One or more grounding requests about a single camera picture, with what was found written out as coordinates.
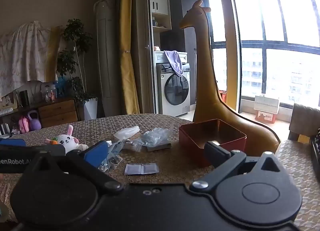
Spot wooden drawer cabinet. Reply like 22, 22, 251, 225
37, 99, 78, 128

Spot yellow curtain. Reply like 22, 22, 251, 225
119, 0, 140, 115

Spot clear plastic bag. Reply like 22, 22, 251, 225
131, 126, 173, 152

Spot brown chair back cushion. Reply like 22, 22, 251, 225
289, 103, 320, 141

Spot yellow hanging cloth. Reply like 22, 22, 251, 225
45, 26, 63, 83

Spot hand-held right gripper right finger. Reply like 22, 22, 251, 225
189, 141, 288, 193

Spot glass jar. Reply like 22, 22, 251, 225
41, 87, 58, 103

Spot white sachet packet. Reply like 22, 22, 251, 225
124, 163, 159, 176

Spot white washing machine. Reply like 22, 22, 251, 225
156, 62, 191, 117

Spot blue bottles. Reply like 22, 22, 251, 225
56, 76, 68, 97

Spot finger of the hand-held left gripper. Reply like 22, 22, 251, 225
0, 138, 27, 147
0, 144, 67, 158

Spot purple kettlebell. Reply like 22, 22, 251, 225
27, 110, 42, 131

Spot green potted tree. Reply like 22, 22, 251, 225
56, 19, 98, 107

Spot black cylinder speaker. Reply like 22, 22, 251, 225
19, 90, 30, 107

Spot houndstooth seat cushion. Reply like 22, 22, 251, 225
275, 140, 320, 231

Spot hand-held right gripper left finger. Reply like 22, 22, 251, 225
24, 140, 125, 195

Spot white bunny plush toy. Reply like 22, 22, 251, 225
45, 124, 89, 156

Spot photo frame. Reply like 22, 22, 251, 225
0, 92, 18, 110

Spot white translucent plastic bag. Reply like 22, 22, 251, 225
114, 125, 140, 140

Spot cloth-covered standing air conditioner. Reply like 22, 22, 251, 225
94, 0, 119, 116

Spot yellow leather giraffe statue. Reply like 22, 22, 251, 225
179, 0, 280, 154

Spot floral cover cloth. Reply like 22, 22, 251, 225
0, 21, 52, 97

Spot purple cloth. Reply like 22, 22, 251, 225
164, 50, 184, 77

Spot red printed box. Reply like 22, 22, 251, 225
255, 110, 277, 123

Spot white storage box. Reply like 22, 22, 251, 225
254, 95, 280, 115

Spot white plant pot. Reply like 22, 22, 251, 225
84, 98, 98, 121

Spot red tin box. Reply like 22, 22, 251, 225
179, 118, 247, 168

